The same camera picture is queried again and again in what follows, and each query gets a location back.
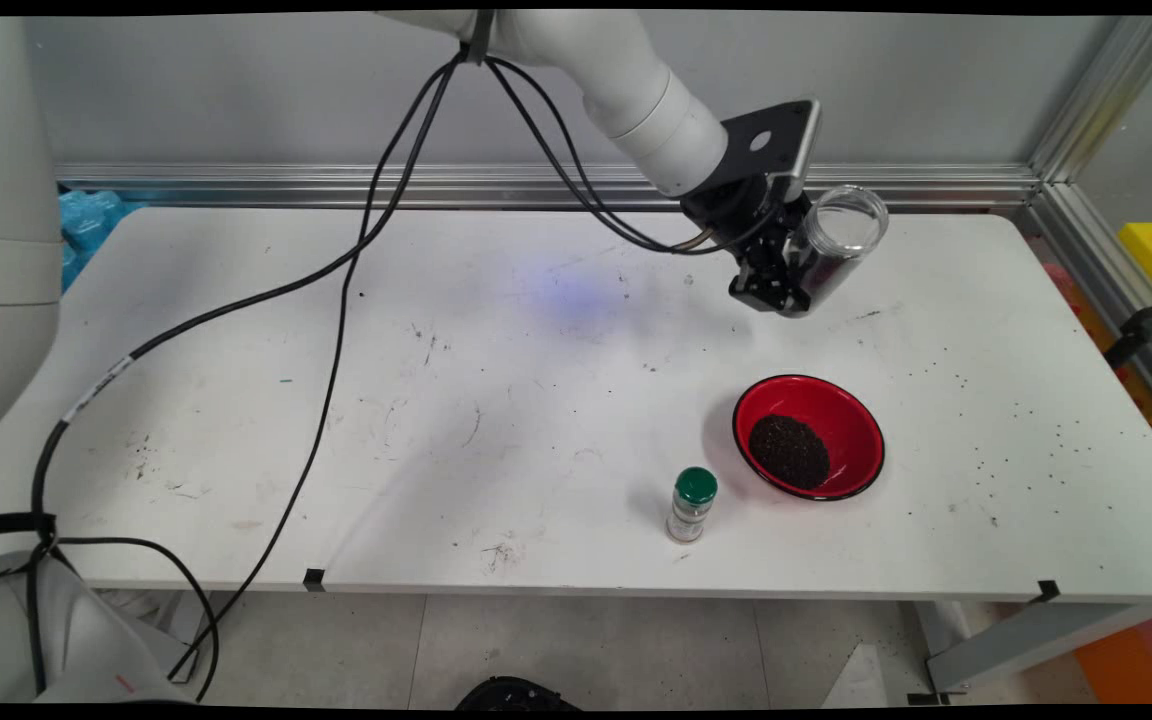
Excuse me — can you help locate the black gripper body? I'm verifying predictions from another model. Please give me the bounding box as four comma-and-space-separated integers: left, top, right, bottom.
681, 172, 799, 249

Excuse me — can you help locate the orange plastic crate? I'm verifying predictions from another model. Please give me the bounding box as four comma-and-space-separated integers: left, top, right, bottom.
1071, 605, 1152, 703

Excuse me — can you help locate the pile of black grains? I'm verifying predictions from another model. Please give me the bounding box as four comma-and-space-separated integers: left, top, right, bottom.
748, 414, 831, 491

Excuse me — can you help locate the clear jar with black grains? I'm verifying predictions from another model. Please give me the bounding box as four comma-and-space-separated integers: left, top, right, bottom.
781, 185, 890, 319

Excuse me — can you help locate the small green-lid spice bottle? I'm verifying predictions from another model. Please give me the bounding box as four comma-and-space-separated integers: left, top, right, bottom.
666, 466, 720, 545

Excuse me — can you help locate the short aluminium frame rail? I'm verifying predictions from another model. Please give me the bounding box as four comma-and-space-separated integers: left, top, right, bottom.
1021, 183, 1152, 436

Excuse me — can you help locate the aluminium frame post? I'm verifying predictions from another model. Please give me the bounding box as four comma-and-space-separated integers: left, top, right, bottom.
1029, 15, 1152, 186

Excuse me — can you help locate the blue plastic bag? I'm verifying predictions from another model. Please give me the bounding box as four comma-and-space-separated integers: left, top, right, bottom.
58, 190, 147, 293

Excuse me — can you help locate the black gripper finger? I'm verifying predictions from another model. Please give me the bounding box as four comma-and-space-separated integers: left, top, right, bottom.
729, 235, 809, 316

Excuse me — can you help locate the round black object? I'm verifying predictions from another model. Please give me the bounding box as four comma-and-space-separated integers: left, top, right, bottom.
454, 676, 582, 711

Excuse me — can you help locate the long aluminium frame rail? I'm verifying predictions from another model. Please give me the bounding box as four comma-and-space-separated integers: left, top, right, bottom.
56, 163, 1042, 213

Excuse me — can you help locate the thin black cable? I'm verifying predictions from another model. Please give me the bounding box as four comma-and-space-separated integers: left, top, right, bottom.
56, 50, 717, 703

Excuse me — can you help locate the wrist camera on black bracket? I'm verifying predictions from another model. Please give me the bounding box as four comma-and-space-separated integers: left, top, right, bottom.
721, 98, 823, 206

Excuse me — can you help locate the red bowl with black rim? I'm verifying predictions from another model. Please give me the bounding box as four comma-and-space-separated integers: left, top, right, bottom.
732, 374, 886, 502

